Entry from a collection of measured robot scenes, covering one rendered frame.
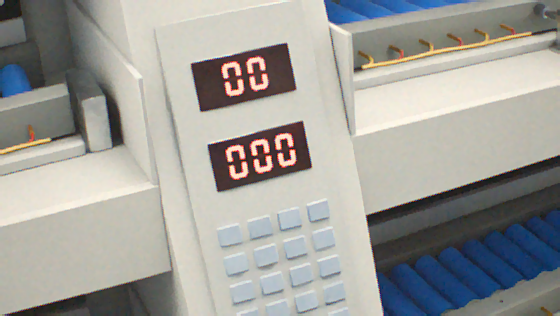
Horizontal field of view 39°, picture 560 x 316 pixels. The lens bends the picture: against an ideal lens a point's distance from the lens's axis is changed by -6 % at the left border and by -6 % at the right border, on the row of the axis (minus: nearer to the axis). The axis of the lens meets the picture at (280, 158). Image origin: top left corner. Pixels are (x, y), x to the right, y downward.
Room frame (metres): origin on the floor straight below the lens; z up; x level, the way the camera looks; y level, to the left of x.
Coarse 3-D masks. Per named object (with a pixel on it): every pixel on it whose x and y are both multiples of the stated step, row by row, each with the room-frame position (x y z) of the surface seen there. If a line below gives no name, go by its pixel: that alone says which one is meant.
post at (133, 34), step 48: (96, 0) 0.42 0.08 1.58; (144, 0) 0.37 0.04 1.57; (192, 0) 0.37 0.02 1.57; (240, 0) 0.38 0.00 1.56; (144, 48) 0.36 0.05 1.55; (336, 96) 0.39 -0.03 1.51; (336, 144) 0.39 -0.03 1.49; (192, 240) 0.36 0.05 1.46; (144, 288) 0.47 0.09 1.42; (192, 288) 0.36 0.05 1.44
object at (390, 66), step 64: (384, 0) 0.55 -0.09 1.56; (448, 0) 0.55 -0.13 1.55; (512, 0) 0.52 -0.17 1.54; (384, 64) 0.46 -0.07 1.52; (448, 64) 0.47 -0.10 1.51; (512, 64) 0.47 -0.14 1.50; (384, 128) 0.40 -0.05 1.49; (448, 128) 0.41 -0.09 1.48; (512, 128) 0.43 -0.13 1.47; (384, 192) 0.41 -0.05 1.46
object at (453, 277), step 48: (480, 192) 0.61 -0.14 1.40; (528, 192) 0.63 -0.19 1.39; (384, 240) 0.59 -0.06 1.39; (432, 240) 0.58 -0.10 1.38; (480, 240) 0.59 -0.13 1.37; (528, 240) 0.58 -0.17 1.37; (384, 288) 0.54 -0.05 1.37; (432, 288) 0.53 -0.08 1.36; (480, 288) 0.53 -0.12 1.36; (528, 288) 0.51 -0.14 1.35
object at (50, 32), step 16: (32, 0) 0.54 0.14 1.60; (48, 0) 0.55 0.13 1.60; (32, 16) 0.54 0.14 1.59; (48, 16) 0.55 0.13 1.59; (64, 16) 0.55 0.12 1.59; (32, 32) 0.54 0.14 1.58; (48, 32) 0.55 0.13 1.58; (64, 32) 0.55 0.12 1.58; (0, 48) 0.53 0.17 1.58; (48, 48) 0.54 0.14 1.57; (64, 48) 0.55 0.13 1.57; (48, 64) 0.54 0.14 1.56; (64, 64) 0.55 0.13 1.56; (112, 288) 0.55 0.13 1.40; (96, 304) 0.54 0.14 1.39; (112, 304) 0.55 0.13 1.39; (128, 304) 0.55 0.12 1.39
